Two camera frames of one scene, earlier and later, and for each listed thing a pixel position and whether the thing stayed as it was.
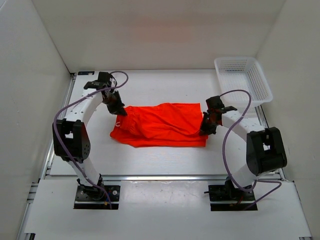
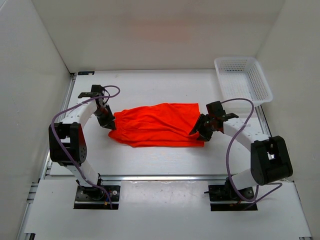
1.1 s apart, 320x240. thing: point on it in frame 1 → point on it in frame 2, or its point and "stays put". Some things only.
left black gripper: (118, 109) → (109, 122)
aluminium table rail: (164, 177) stays put
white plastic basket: (243, 73) stays put
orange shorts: (162, 124) stays put
